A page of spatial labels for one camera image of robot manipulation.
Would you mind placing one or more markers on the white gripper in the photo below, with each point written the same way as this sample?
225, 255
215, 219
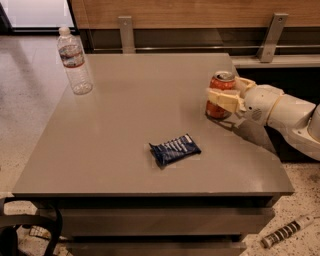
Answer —
261, 101

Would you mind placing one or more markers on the orange coke can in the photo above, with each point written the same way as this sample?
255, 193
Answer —
221, 84

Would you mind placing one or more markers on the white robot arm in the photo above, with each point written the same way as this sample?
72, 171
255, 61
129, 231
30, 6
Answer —
295, 119

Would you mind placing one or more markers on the clear plastic water bottle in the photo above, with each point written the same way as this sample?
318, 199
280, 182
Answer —
73, 60

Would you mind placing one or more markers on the blue snack bag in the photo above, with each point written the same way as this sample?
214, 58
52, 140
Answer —
174, 150

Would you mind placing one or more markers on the grey drawer cabinet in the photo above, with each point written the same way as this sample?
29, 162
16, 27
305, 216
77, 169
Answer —
94, 162

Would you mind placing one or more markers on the white striped cylinder on floor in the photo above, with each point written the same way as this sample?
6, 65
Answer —
287, 231

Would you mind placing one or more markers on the wooden counter panel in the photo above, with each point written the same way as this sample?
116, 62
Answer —
148, 14

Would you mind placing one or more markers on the right metal bracket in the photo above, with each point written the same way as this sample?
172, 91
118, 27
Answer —
267, 49

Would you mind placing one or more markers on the metal bracket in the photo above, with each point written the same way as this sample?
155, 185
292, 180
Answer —
267, 49
127, 34

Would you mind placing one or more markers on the left metal bracket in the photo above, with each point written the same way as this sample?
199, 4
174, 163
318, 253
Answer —
127, 34

